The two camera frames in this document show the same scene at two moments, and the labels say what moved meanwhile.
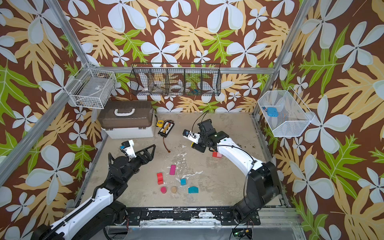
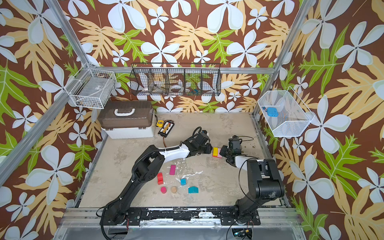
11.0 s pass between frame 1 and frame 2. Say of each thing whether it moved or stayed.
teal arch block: stayed
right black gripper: moved
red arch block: stayed
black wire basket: stayed
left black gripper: moved
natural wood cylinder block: stayed
